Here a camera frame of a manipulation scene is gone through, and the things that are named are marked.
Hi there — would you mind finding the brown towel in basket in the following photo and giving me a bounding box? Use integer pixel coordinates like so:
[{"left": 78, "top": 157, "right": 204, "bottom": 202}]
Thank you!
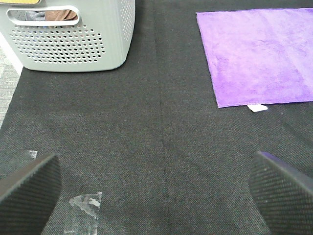
[{"left": 45, "top": 9, "right": 78, "bottom": 21}]

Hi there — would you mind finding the grey towel in basket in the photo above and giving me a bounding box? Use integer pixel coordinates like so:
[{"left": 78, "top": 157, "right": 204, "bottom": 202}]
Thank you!
[{"left": 15, "top": 10, "right": 45, "bottom": 22}]

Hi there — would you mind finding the grey perforated laundry basket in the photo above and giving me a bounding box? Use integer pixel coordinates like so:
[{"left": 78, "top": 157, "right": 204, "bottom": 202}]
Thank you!
[{"left": 0, "top": 0, "right": 135, "bottom": 72}]

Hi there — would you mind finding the clear tape piece left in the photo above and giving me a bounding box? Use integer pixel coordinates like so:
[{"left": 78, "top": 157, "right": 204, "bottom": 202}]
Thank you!
[{"left": 0, "top": 149, "right": 38, "bottom": 180}]

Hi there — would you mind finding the purple microfibre towel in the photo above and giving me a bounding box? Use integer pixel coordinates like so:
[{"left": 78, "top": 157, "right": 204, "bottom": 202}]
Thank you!
[{"left": 197, "top": 8, "right": 313, "bottom": 108}]

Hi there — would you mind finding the clear tape piece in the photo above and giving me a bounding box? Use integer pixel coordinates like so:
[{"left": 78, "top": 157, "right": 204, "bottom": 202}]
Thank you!
[
  {"left": 0, "top": 149, "right": 38, "bottom": 180},
  {"left": 63, "top": 192, "right": 102, "bottom": 235}
]

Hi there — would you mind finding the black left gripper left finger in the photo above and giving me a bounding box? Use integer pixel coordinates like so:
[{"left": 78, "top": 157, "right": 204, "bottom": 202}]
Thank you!
[{"left": 0, "top": 154, "right": 61, "bottom": 235}]

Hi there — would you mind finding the black table cloth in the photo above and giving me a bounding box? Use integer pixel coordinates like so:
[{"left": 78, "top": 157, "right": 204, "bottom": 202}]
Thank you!
[{"left": 0, "top": 0, "right": 313, "bottom": 235}]

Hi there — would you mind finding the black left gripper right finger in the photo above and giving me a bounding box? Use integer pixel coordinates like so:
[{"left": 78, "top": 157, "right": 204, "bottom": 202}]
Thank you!
[{"left": 248, "top": 151, "right": 313, "bottom": 235}]

